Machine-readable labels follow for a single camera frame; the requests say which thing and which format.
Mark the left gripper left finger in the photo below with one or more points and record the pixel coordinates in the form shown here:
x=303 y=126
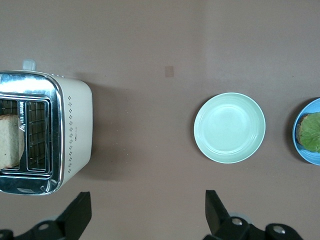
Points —
x=55 y=230

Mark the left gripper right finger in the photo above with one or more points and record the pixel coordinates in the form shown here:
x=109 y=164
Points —
x=227 y=230

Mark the brown bread slice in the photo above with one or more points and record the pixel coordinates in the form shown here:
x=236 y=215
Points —
x=299 y=125
x=10 y=142

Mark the green lettuce leaf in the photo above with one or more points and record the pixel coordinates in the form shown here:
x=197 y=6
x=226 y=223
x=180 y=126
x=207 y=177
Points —
x=311 y=132

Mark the pale green round plate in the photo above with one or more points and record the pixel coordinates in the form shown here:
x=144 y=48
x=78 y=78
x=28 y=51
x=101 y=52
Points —
x=230 y=127

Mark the blue round plate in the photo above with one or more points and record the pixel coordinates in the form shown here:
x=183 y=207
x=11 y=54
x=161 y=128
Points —
x=310 y=158

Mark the cream and chrome toaster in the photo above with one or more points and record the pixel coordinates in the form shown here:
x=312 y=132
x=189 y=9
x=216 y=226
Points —
x=77 y=125

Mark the small brown tape patch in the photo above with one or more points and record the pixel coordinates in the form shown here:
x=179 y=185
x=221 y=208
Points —
x=169 y=71

